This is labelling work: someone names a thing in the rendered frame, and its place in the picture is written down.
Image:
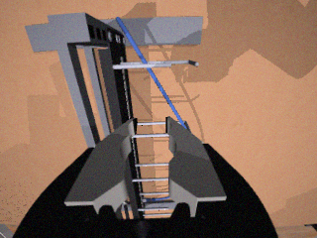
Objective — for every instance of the blue cable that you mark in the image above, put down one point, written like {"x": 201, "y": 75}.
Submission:
{"x": 129, "y": 37}

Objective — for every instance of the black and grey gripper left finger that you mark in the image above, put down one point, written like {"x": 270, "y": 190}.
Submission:
{"x": 97, "y": 177}

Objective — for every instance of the dark grey patch panel rack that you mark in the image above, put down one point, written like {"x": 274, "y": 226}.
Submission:
{"x": 66, "y": 33}

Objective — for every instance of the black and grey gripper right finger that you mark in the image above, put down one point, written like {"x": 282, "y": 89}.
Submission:
{"x": 214, "y": 190}

